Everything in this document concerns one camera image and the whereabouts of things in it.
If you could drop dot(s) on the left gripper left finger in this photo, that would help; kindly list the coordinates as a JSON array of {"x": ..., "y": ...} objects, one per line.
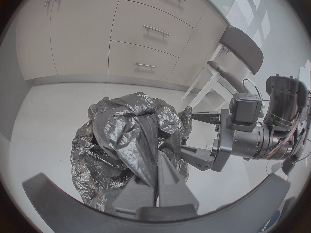
[{"x": 136, "y": 198}]

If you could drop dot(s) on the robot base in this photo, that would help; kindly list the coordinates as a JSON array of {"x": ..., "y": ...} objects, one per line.
[{"x": 273, "y": 222}]

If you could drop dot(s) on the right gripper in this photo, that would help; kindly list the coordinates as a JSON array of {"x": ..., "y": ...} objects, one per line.
[{"x": 239, "y": 143}]

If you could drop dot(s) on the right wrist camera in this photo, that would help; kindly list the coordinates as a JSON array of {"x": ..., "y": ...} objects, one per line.
[{"x": 245, "y": 110}]

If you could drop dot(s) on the beige wardrobe with drawers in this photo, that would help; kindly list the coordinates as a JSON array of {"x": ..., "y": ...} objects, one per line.
[{"x": 145, "y": 37}]

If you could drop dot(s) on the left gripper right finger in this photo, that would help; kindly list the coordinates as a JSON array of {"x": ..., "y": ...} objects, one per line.
[{"x": 172, "y": 190}]

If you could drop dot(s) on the white chair with grey seat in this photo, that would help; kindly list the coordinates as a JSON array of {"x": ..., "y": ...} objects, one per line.
[{"x": 240, "y": 47}]

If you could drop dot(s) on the black plastic bag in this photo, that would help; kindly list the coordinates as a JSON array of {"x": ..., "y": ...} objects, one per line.
[{"x": 126, "y": 135}]

